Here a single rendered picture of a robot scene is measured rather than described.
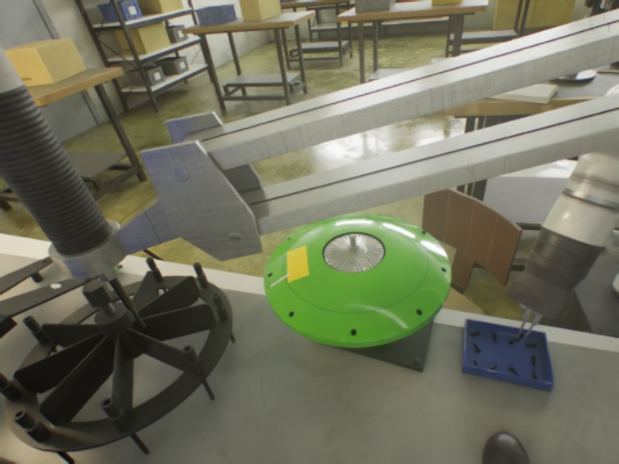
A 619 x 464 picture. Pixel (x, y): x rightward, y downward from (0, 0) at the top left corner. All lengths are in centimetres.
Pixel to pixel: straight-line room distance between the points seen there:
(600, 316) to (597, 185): 42
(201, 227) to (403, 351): 48
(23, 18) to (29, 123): 554
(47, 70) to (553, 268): 323
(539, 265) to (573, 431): 24
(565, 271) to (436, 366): 25
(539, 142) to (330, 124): 14
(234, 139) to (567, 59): 19
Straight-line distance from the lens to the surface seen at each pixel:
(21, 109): 28
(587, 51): 26
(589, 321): 90
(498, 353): 70
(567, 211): 56
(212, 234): 26
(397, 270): 56
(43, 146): 29
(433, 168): 25
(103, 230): 31
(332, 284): 54
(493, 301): 206
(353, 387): 64
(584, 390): 71
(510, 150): 26
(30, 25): 585
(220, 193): 24
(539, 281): 59
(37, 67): 338
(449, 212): 116
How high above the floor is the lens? 147
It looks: 38 degrees down
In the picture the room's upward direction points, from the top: 8 degrees counter-clockwise
